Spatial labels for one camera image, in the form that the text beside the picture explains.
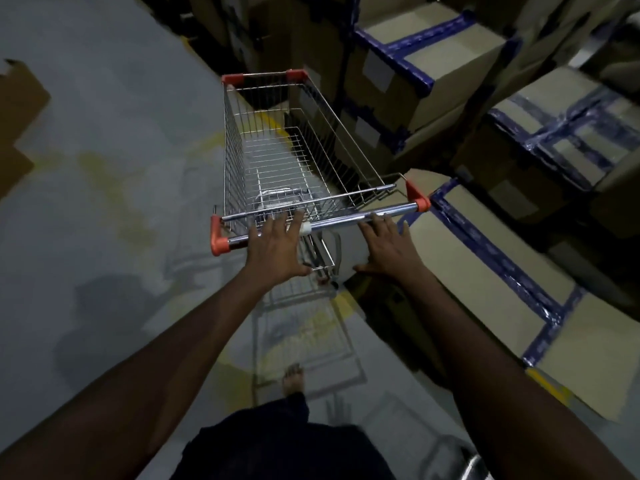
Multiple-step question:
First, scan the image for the person's left forearm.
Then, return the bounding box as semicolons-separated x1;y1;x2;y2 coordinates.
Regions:
0;269;281;480

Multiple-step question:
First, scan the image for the silver wire shopping cart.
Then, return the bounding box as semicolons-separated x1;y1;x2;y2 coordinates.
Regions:
209;68;432;291

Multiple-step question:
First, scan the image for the person's left hand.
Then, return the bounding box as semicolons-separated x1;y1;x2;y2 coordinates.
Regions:
243;209;313;291

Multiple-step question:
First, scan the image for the torn brown cardboard sheet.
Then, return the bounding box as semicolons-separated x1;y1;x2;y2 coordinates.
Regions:
0;58;52;201

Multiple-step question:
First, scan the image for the stack of blue-taped cardboard boxes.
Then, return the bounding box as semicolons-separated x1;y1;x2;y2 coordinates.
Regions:
135;0;640;423

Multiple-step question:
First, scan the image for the person's right forearm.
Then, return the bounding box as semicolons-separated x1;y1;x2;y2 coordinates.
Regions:
395;264;636;480

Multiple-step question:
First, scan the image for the person's left foot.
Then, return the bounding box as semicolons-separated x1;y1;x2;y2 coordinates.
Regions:
282;363;306;397

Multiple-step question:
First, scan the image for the person's right hand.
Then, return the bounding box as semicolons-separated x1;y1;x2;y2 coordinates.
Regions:
353;212;427;291

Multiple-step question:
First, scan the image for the person's dark clothing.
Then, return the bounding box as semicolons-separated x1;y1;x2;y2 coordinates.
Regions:
169;392;396;480

